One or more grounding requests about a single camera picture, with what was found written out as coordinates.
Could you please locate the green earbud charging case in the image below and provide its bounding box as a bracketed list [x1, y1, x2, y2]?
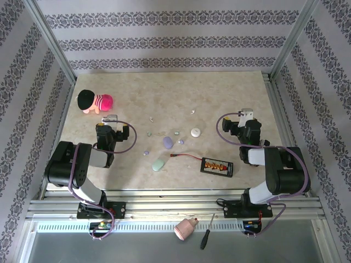
[151, 158, 166, 173]

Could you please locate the pink plush toy black hat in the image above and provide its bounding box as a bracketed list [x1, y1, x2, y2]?
[75, 89, 115, 115]

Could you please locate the black battery pack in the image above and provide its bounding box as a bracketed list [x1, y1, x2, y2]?
[200, 157, 234, 178]

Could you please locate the small circuit board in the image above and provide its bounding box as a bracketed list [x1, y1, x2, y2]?
[89, 221, 113, 231]
[243, 220, 262, 231]

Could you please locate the pink toy gas canister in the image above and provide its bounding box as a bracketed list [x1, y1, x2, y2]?
[173, 217, 200, 242]

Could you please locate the grey sheet metal panel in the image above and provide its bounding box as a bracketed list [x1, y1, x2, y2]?
[19, 231, 332, 263]

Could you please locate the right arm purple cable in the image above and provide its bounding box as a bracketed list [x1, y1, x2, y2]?
[216, 111, 312, 239]

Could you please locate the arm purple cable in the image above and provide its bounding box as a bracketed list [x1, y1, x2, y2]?
[216, 111, 312, 239]
[67, 120, 138, 241]

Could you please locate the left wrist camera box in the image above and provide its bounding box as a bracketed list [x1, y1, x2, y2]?
[101, 114, 121, 132]

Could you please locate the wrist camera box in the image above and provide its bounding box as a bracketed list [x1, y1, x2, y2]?
[101, 114, 121, 132]
[237, 108, 254, 128]

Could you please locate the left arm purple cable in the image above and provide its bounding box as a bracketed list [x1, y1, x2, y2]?
[67, 120, 138, 241]

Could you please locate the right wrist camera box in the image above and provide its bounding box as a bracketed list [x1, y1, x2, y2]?
[237, 108, 254, 128]

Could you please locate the aluminium side rail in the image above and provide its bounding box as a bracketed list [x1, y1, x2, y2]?
[38, 79, 76, 201]
[262, 71, 315, 198]

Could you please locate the red battery lead wire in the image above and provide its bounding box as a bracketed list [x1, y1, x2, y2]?
[169, 153, 205, 162]

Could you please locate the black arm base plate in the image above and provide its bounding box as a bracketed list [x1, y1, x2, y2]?
[223, 199, 273, 219]
[76, 201, 127, 219]

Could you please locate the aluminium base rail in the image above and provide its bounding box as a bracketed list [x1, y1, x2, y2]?
[26, 188, 326, 221]

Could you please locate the aluminium frame post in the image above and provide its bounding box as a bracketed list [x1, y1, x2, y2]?
[23, 0, 77, 83]
[270, 0, 326, 79]

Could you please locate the white slotted cable duct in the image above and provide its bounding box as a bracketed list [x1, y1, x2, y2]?
[35, 221, 247, 233]

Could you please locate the black handled screwdriver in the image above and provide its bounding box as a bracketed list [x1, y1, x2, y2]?
[200, 213, 216, 250]

